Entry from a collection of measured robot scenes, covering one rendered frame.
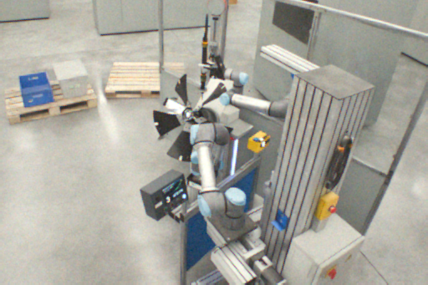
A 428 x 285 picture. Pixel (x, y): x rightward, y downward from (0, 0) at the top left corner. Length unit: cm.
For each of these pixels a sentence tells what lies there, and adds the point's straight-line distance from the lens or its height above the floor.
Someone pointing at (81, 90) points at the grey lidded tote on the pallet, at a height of 23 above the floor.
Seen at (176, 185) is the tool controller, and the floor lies 121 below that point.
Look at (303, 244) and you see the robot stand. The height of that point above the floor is 123.
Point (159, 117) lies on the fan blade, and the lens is 291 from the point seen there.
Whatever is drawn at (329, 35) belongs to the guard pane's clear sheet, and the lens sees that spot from 273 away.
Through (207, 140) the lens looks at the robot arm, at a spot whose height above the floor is 145.
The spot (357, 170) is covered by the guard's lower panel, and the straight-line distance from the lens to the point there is 303.
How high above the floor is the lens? 267
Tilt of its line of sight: 34 degrees down
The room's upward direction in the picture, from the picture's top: 3 degrees clockwise
